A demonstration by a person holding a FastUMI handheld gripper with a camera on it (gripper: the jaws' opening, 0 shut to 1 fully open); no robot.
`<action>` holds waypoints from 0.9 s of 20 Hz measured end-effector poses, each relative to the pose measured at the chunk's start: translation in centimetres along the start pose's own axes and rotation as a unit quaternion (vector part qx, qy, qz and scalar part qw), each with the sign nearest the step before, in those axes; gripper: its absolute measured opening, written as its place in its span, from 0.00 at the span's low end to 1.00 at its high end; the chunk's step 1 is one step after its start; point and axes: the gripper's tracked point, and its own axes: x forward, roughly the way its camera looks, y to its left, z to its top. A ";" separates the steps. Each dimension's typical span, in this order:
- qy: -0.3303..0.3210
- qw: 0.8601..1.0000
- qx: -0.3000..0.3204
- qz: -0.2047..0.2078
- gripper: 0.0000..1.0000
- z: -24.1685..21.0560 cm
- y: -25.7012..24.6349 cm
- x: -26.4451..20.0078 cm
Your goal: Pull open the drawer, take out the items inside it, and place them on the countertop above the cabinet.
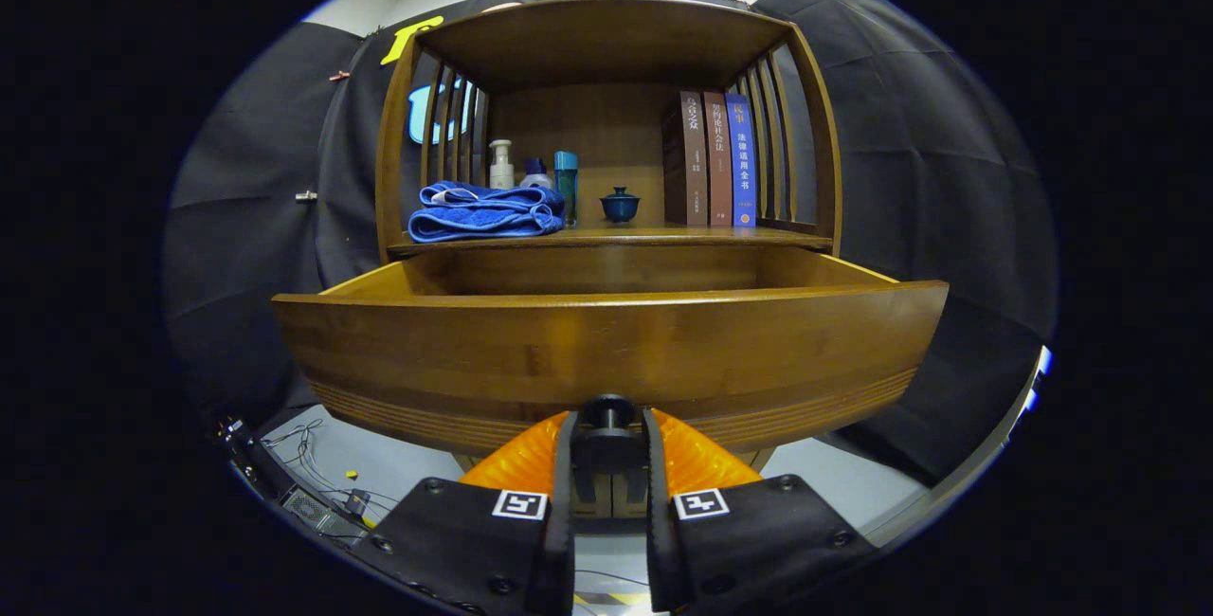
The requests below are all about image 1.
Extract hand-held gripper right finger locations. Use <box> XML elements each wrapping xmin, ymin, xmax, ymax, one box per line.
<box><xmin>643</xmin><ymin>408</ymin><xmax>878</xmax><ymax>613</ymax></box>

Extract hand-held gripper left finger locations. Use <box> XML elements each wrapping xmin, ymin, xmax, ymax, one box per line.
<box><xmin>365</xmin><ymin>410</ymin><xmax>579</xmax><ymax>615</ymax></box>

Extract wooden drawer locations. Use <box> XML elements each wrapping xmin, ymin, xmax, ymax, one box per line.
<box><xmin>272</xmin><ymin>246</ymin><xmax>950</xmax><ymax>503</ymax></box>

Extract wooden countertop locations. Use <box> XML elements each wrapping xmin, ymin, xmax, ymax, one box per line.
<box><xmin>387</xmin><ymin>223</ymin><xmax>835</xmax><ymax>257</ymax></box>

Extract wooden cabinet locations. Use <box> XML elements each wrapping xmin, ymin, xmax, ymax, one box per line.
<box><xmin>374</xmin><ymin>0</ymin><xmax>844</xmax><ymax>517</ymax></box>

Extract black electronic box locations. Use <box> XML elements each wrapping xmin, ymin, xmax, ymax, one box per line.
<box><xmin>281</xmin><ymin>485</ymin><xmax>371</xmax><ymax>539</ymax></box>

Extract blue folded towel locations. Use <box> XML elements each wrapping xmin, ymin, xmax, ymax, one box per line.
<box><xmin>407</xmin><ymin>181</ymin><xmax>568</xmax><ymax>244</ymax></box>

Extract blue lidded teacup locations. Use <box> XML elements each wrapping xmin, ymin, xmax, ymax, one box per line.
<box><xmin>600</xmin><ymin>186</ymin><xmax>642</xmax><ymax>224</ymax></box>

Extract teal slim bottle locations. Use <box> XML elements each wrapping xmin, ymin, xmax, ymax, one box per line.
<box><xmin>554</xmin><ymin>151</ymin><xmax>579</xmax><ymax>226</ymax></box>

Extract blue book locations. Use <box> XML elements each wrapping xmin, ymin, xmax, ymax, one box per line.
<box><xmin>725</xmin><ymin>93</ymin><xmax>759</xmax><ymax>227</ymax></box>

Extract reddish brown book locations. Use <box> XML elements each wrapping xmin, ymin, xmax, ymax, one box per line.
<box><xmin>703</xmin><ymin>91</ymin><xmax>734</xmax><ymax>226</ymax></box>

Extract dark brown book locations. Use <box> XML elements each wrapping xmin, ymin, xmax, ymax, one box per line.
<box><xmin>662</xmin><ymin>90</ymin><xmax>710</xmax><ymax>226</ymax></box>

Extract thin black cables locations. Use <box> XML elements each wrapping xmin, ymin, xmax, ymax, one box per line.
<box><xmin>261</xmin><ymin>419</ymin><xmax>399</xmax><ymax>522</ymax></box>

